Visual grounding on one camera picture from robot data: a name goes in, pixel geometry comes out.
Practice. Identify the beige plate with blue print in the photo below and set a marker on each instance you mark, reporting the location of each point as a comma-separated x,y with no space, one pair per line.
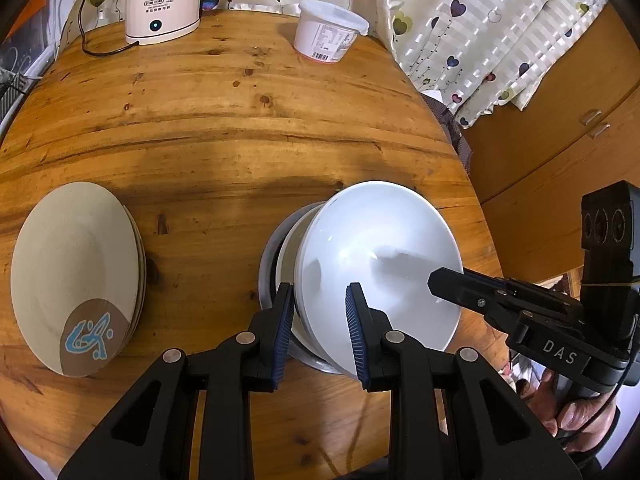
143,280
136,260
70,270

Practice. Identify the white plastic tub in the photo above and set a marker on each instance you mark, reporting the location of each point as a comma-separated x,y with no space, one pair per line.
325,30

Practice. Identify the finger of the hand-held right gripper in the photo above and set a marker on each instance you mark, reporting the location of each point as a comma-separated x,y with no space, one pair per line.
465,290

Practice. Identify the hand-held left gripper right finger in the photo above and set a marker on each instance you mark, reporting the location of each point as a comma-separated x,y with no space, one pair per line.
356,332

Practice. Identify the white ceramic bowl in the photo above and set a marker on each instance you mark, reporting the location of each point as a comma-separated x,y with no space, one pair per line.
370,260
286,270

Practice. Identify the person's right hand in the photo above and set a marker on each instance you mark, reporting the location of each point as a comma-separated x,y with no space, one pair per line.
585,415

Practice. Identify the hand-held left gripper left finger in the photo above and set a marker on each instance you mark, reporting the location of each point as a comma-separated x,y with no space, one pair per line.
282,332

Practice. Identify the cream electric kettle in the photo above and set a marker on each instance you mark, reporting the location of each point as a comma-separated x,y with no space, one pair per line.
160,5

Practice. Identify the heart print curtain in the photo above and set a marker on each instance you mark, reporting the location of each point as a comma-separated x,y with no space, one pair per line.
450,20

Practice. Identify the wooden cabinet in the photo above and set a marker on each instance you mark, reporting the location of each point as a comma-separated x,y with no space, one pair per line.
550,135

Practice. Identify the dark patterned cloth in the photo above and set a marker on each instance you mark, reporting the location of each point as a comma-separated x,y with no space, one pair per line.
452,125

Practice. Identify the stack of bowls beneath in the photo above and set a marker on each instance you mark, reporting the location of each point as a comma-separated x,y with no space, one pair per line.
265,270

